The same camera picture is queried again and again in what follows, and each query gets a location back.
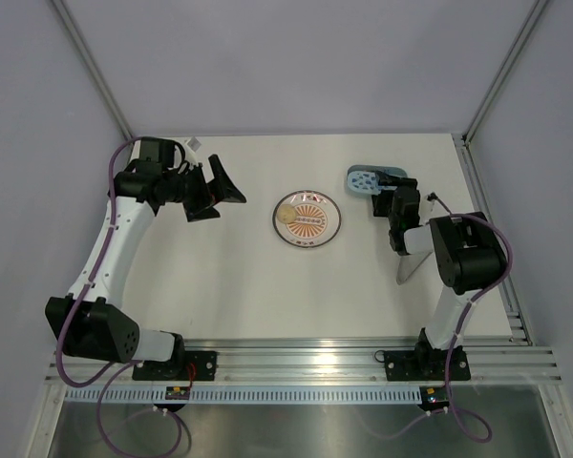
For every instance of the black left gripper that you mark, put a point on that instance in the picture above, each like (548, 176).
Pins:
(219, 189)

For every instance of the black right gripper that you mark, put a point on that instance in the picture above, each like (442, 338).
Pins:
(385, 178)

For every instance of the light blue lunch box lid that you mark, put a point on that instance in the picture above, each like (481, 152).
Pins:
(366, 174)

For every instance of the metal food tongs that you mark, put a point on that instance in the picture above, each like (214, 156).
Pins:
(409, 264)

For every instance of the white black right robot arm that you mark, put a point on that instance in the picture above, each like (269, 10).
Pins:
(470, 261)

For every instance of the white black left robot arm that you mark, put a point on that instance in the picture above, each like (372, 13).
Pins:
(92, 332)

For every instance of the light blue lunch box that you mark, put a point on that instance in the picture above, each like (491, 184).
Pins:
(362, 190)

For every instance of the white steamed bun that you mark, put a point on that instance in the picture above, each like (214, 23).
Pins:
(286, 214)

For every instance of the round printed ceramic plate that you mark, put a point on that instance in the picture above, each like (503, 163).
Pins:
(318, 222)

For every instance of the left small circuit board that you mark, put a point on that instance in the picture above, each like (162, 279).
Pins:
(177, 393)

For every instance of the small circuit board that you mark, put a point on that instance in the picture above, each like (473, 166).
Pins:
(434, 398)
(177, 393)

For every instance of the right small circuit board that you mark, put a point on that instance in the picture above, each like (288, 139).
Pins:
(434, 398)

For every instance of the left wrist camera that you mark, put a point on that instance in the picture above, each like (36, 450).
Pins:
(193, 145)

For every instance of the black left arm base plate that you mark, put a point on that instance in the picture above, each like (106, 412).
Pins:
(199, 366)

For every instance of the aluminium front rail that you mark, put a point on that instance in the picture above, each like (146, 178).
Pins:
(355, 361)

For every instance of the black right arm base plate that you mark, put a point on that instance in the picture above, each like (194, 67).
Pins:
(423, 365)

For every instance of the right aluminium frame post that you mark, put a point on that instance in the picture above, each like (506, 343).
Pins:
(524, 34)

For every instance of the aluminium frame post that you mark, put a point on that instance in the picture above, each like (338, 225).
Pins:
(71, 29)
(524, 34)

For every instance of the white slotted cable duct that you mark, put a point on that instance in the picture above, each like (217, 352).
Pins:
(252, 395)

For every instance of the left aluminium frame post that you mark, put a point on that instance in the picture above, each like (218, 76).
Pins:
(71, 29)

